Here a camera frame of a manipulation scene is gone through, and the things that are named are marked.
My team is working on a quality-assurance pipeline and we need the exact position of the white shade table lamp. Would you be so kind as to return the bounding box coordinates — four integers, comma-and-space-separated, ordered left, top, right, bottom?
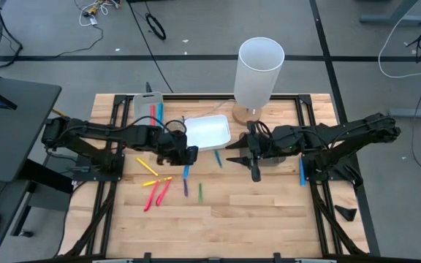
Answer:
231, 36, 286, 127

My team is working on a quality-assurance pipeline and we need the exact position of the long pink marker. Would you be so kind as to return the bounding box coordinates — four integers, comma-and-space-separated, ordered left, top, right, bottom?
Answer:
143, 180, 159, 213
155, 178, 172, 207

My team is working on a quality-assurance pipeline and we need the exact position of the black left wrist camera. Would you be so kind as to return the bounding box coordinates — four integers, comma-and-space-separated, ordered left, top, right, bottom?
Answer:
185, 145, 200, 166

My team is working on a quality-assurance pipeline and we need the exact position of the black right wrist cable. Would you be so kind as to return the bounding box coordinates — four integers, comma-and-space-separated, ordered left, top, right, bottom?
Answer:
246, 119, 270, 138

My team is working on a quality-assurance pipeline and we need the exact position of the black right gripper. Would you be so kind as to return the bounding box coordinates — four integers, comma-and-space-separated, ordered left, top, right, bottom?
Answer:
224, 122, 272, 183

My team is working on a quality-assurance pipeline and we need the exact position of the white floor cable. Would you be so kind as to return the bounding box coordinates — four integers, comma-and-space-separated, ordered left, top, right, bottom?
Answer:
377, 0, 421, 80

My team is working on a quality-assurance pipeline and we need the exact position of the light grey plastic bin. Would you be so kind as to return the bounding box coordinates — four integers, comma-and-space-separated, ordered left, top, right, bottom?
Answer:
132, 91, 164, 129

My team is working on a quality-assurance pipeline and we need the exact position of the black aluminium table frame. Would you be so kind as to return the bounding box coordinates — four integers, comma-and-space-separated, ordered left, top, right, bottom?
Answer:
58, 93, 371, 263

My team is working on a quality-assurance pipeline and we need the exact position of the dark grey desk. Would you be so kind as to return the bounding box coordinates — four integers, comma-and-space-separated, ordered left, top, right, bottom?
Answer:
0, 75, 75, 263

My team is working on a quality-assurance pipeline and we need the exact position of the clear lamp cable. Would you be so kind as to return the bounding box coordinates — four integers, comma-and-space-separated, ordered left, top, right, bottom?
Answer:
181, 98, 235, 121

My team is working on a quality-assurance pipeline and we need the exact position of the grey desk foot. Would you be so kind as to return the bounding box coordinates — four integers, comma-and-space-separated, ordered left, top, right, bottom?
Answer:
388, 98, 421, 120
359, 0, 421, 26

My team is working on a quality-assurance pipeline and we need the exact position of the white plastic bin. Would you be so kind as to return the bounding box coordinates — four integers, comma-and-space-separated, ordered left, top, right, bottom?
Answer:
183, 114, 232, 153

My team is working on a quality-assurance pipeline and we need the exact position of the white cable bundle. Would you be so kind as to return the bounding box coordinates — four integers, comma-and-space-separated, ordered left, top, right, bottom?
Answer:
73, 0, 122, 28

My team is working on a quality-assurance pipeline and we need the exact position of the thin black floor cable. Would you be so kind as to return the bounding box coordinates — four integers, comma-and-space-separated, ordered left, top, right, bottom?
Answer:
55, 25, 105, 59

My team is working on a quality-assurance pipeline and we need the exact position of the black triangular bracket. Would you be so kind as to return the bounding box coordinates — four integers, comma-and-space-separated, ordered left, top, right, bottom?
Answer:
333, 204, 358, 223

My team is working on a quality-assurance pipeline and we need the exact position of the black cable coil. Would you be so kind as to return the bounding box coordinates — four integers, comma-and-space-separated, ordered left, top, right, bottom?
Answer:
145, 12, 167, 41

